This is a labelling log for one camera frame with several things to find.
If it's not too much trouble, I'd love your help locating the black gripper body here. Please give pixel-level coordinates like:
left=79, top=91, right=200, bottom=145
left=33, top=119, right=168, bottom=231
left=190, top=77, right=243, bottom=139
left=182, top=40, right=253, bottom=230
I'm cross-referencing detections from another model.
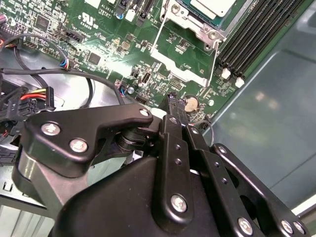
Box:
left=55, top=157, right=239, bottom=237

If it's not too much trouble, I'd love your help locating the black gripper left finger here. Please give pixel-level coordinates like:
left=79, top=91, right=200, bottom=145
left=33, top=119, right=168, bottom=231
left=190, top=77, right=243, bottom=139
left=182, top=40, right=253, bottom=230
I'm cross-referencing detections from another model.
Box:
left=11, top=93, right=197, bottom=223

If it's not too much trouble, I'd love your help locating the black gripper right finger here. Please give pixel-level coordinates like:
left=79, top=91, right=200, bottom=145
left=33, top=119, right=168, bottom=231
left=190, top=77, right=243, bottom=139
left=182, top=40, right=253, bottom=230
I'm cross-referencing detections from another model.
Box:
left=178, top=100, right=309, bottom=237

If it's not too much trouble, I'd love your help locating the metal socket cover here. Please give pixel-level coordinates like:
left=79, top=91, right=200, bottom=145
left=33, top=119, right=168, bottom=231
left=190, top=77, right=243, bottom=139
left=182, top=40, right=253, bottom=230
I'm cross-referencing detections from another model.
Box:
left=150, top=4, right=221, bottom=87

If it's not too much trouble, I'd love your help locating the CPU with silver top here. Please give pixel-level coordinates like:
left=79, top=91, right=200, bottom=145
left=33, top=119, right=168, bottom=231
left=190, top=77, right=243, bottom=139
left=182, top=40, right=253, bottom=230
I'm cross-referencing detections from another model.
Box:
left=189, top=0, right=249, bottom=28

